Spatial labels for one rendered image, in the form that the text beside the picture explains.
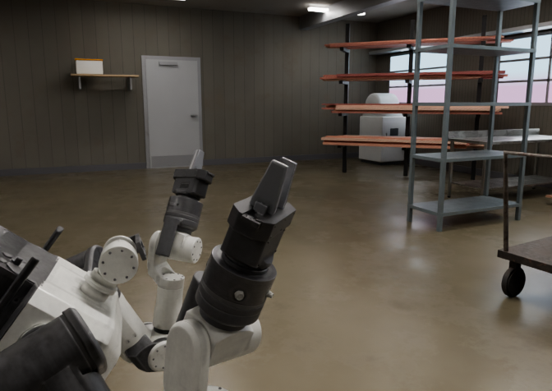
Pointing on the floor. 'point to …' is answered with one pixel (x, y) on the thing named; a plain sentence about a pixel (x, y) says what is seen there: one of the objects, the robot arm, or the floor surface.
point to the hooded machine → (382, 122)
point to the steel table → (498, 144)
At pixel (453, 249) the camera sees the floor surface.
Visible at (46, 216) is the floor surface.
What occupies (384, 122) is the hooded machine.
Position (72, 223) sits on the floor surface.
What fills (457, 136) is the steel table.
